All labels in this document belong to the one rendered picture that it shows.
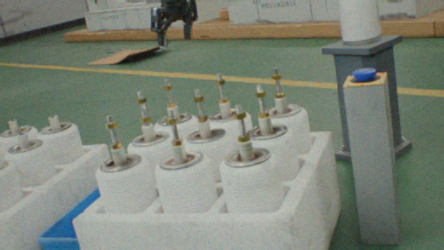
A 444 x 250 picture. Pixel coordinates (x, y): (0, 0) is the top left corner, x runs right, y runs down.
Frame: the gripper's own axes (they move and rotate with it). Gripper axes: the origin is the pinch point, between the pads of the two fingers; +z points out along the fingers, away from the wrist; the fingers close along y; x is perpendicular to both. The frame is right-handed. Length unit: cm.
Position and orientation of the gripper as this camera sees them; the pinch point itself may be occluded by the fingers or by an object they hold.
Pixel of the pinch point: (175, 41)
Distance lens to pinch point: 145.5
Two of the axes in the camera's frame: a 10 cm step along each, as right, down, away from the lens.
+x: 7.8, 2.6, -5.7
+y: -6.3, 3.4, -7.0
